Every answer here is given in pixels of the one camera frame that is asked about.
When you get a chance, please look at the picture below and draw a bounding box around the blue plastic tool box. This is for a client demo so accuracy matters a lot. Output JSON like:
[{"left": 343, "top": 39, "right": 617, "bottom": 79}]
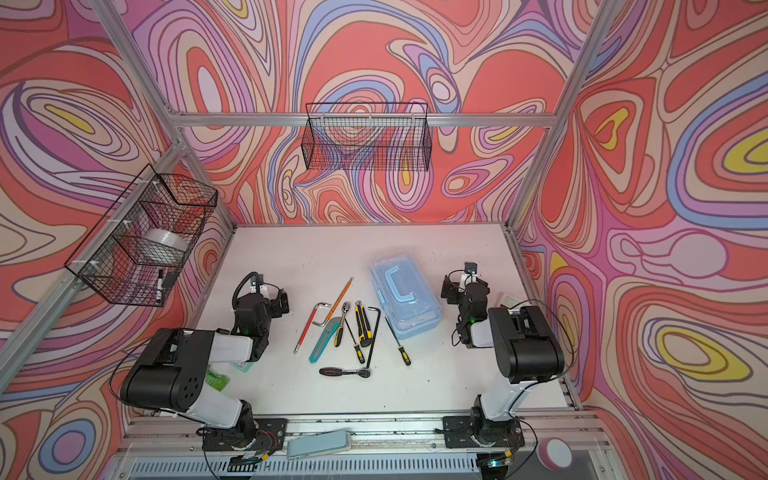
[{"left": 370, "top": 254, "right": 443, "bottom": 340}]

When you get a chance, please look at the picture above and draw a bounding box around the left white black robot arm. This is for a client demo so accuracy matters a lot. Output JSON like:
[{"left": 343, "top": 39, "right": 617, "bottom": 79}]
[{"left": 118, "top": 272, "right": 290, "bottom": 451}]

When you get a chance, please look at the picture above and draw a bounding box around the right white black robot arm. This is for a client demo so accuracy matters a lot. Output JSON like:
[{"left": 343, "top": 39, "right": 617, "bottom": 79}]
[{"left": 437, "top": 262, "right": 566, "bottom": 451}]

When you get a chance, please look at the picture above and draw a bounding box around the pink calculator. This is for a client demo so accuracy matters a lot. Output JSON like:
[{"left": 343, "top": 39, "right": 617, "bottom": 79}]
[{"left": 499, "top": 294, "right": 521, "bottom": 310}]

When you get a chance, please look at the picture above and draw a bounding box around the small clock card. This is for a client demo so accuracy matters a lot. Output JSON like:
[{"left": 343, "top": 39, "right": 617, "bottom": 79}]
[{"left": 230, "top": 362, "right": 255, "bottom": 373}]

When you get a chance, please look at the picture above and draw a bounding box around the green packet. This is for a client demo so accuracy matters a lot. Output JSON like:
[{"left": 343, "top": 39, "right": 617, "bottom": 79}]
[{"left": 205, "top": 367, "right": 231, "bottom": 392}]

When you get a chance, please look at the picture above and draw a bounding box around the teal utility knife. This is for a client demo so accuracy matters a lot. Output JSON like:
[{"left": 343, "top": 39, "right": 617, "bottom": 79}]
[{"left": 309, "top": 317, "right": 342, "bottom": 364}]

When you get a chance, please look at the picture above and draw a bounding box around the yellow black screwdriver right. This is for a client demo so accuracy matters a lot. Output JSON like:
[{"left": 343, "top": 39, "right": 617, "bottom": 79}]
[{"left": 385, "top": 317, "right": 412, "bottom": 366}]

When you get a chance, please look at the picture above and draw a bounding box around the black ratchet wrench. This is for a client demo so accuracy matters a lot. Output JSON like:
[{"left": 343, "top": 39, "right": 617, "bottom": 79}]
[{"left": 319, "top": 367, "right": 371, "bottom": 379}]

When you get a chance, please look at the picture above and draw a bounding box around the black marker pen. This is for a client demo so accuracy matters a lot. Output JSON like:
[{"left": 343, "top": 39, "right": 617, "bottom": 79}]
[{"left": 155, "top": 269, "right": 164, "bottom": 305}]

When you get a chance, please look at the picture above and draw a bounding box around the large black hex key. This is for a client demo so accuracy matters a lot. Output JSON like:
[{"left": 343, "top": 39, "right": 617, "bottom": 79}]
[{"left": 365, "top": 306, "right": 381, "bottom": 373}]

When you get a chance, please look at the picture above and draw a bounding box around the silver tape roll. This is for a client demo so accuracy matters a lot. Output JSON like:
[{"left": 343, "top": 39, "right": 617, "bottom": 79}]
[{"left": 143, "top": 228, "right": 188, "bottom": 251}]

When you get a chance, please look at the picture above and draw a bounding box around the yellow black utility knife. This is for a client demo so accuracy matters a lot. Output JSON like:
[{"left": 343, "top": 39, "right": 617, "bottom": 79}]
[{"left": 355, "top": 300, "right": 373, "bottom": 348}]

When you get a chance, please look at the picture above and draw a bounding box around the red handled hex key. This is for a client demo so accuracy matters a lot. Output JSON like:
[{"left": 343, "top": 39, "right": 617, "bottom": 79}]
[{"left": 293, "top": 302, "right": 331, "bottom": 354}]

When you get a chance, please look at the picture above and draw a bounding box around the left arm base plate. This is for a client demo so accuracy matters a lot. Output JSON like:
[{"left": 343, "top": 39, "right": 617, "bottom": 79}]
[{"left": 196, "top": 417, "right": 288, "bottom": 453}]

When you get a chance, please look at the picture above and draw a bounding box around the left black wire basket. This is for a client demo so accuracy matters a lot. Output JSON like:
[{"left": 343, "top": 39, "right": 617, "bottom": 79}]
[{"left": 65, "top": 166, "right": 218, "bottom": 307}]

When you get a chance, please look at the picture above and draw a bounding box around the black wire basket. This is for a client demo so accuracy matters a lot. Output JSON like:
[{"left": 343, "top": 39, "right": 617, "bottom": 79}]
[
  {"left": 301, "top": 100, "right": 433, "bottom": 172},
  {"left": 65, "top": 166, "right": 218, "bottom": 307}
]

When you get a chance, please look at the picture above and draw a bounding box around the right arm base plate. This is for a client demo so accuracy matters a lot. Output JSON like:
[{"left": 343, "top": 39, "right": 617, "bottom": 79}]
[{"left": 436, "top": 415, "right": 525, "bottom": 451}]

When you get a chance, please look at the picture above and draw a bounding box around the back black wire basket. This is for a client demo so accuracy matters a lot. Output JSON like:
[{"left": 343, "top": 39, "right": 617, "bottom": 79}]
[{"left": 301, "top": 100, "right": 433, "bottom": 172}]

